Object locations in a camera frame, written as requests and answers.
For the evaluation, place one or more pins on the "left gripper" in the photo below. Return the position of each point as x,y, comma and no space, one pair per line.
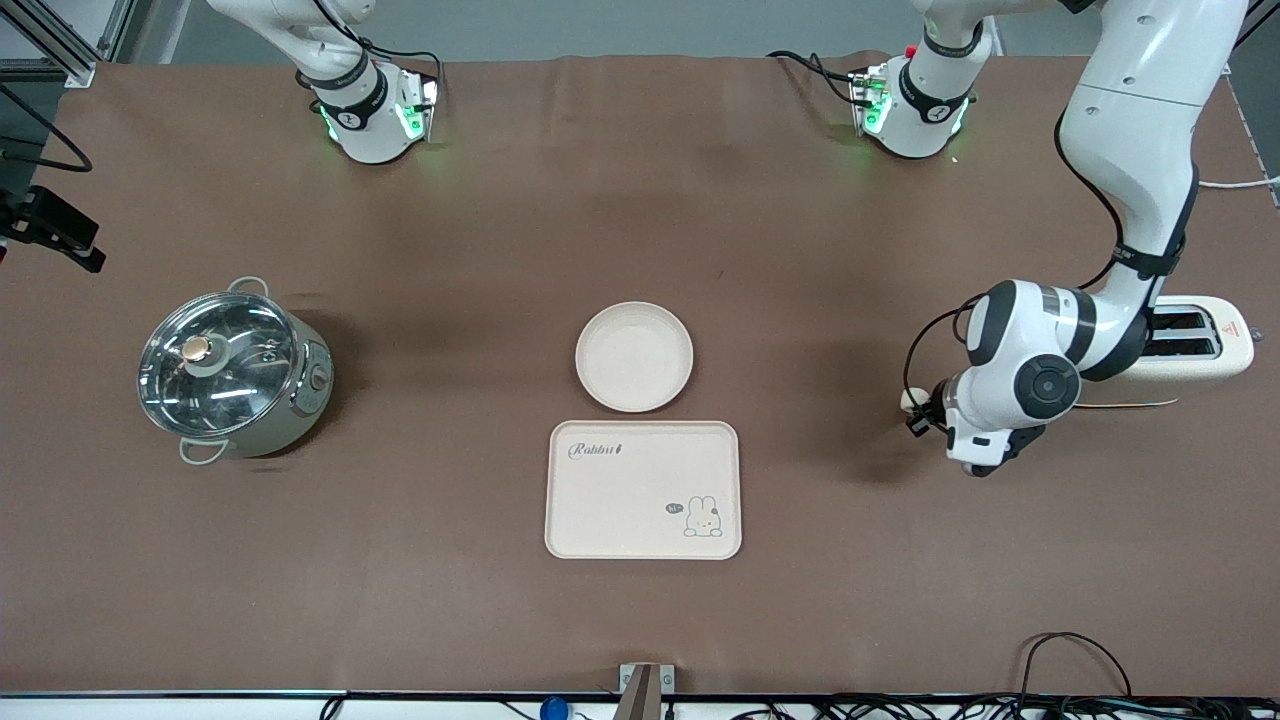
932,410

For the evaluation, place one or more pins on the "round cream plate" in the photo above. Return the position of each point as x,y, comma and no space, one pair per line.
633,357

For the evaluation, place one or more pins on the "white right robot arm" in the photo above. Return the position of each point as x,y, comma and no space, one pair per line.
365,110

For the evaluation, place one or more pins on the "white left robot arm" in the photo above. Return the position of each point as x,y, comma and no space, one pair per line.
1130,130

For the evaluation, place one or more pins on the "cream rabbit print tray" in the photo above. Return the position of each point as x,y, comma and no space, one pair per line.
640,500

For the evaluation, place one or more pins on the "metal connector plate green light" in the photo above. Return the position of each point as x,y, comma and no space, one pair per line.
870,105
415,115

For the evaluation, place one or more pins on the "glass pot lid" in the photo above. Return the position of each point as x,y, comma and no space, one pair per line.
220,365

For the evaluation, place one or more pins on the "brown table cover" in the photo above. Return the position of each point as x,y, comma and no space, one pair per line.
800,600

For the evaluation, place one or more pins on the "cream two-slot toaster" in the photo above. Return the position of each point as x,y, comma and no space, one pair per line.
1200,372

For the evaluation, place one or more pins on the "steel pot with glass lid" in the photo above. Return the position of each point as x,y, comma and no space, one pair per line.
305,405

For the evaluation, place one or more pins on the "blue round knob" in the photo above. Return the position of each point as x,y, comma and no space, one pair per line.
553,710

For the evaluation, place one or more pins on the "aluminium frame profile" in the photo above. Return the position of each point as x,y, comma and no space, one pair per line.
75,70

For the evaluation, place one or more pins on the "metal bracket with post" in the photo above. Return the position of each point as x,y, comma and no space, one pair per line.
645,690

